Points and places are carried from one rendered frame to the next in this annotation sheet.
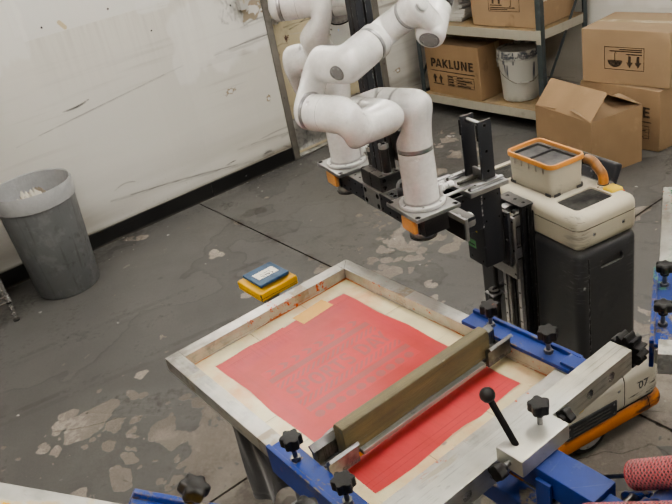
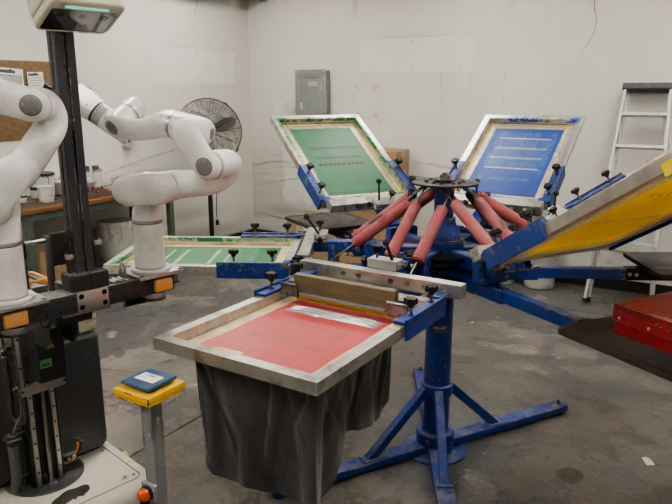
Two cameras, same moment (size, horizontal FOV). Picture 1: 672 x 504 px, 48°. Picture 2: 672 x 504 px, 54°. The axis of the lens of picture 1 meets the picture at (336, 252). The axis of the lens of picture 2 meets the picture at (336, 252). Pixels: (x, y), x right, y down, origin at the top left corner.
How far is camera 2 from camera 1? 2.87 m
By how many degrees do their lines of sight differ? 104
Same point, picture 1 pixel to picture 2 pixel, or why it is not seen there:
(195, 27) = not seen: outside the picture
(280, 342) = (272, 356)
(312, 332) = (257, 347)
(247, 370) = (312, 361)
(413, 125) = not seen: hidden behind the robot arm
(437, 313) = (250, 304)
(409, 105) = not seen: hidden behind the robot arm
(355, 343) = (273, 332)
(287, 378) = (319, 346)
